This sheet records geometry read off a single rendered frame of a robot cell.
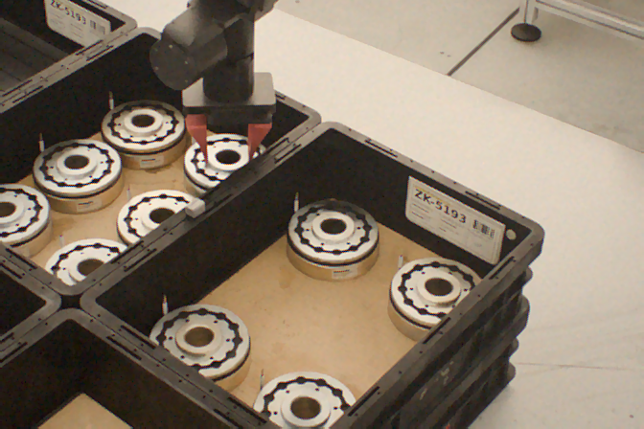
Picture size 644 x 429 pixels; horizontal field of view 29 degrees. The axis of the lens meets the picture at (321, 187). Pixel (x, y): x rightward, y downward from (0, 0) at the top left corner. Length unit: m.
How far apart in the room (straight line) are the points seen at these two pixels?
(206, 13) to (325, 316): 0.34
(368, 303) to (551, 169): 0.50
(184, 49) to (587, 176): 0.72
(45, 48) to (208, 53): 0.51
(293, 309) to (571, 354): 0.36
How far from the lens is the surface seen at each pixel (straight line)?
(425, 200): 1.40
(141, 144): 1.54
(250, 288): 1.39
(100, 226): 1.47
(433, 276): 1.36
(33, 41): 1.80
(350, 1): 3.46
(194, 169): 1.46
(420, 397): 1.26
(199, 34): 1.28
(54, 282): 1.27
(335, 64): 1.96
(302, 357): 1.32
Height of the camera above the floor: 1.80
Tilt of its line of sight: 40 degrees down
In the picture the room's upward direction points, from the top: 3 degrees clockwise
